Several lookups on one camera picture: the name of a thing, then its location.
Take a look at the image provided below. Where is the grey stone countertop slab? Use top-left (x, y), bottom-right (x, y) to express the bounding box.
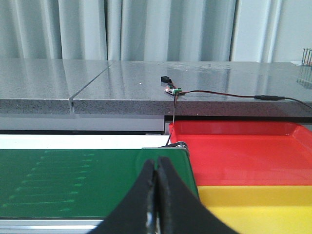
top-left (0, 58), bottom-right (312, 118)

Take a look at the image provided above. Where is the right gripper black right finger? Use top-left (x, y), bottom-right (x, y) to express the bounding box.
top-left (157, 157), bottom-right (237, 234)

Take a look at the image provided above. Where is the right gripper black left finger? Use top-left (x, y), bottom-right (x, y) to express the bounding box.
top-left (89, 159), bottom-right (156, 234)

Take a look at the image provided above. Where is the red plastic tray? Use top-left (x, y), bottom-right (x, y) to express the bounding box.
top-left (169, 120), bottom-right (312, 186)

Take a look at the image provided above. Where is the yellow plastic tray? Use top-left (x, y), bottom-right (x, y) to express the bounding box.
top-left (198, 186), bottom-right (312, 234)

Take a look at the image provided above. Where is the black connector plug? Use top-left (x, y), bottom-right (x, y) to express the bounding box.
top-left (161, 76), bottom-right (172, 83)

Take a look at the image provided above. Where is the green conveyor belt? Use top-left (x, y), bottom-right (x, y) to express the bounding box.
top-left (0, 148), bottom-right (197, 218)

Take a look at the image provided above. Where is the small green circuit board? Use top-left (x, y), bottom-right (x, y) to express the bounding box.
top-left (165, 84), bottom-right (182, 96)

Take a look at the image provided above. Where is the wire rack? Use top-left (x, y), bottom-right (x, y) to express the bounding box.
top-left (295, 47), bottom-right (312, 88)

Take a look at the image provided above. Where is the grey pleated curtain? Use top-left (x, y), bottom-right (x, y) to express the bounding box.
top-left (0, 0), bottom-right (312, 62)

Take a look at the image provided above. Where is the black inline cable connector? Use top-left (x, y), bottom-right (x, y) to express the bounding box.
top-left (254, 95), bottom-right (286, 101)

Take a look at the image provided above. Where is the red black wire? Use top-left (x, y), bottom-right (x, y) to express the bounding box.
top-left (164, 82), bottom-right (256, 148)

